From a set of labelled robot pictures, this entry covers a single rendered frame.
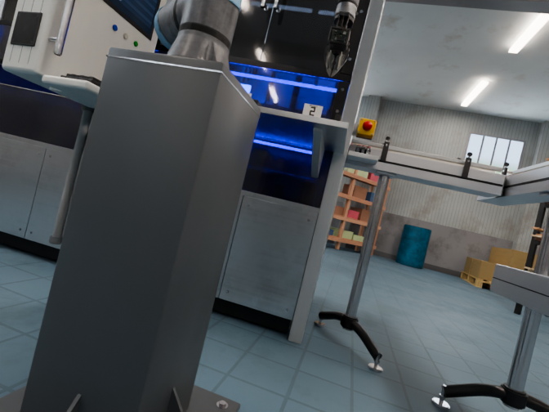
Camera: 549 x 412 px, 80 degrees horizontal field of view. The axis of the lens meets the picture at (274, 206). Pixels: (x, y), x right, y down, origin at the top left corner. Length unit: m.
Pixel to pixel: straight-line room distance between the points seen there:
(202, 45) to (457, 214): 8.47
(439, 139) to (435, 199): 1.48
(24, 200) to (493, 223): 8.72
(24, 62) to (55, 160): 0.71
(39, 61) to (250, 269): 1.10
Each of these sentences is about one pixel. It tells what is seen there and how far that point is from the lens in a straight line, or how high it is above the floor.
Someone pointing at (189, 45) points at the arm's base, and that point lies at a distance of 0.77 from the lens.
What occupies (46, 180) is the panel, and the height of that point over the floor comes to 0.41.
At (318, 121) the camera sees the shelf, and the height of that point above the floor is 0.87.
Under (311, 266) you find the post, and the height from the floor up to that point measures 0.34.
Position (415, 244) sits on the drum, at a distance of 7.93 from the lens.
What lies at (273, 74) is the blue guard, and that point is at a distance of 1.65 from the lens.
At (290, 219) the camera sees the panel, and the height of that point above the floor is 0.52.
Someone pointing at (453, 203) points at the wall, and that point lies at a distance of 8.95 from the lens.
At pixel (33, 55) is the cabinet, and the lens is 1.46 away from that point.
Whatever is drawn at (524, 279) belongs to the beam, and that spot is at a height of 0.52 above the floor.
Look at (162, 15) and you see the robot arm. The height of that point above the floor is 0.94.
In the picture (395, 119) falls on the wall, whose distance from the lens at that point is 9.09.
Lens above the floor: 0.56
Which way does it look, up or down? level
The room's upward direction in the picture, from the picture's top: 14 degrees clockwise
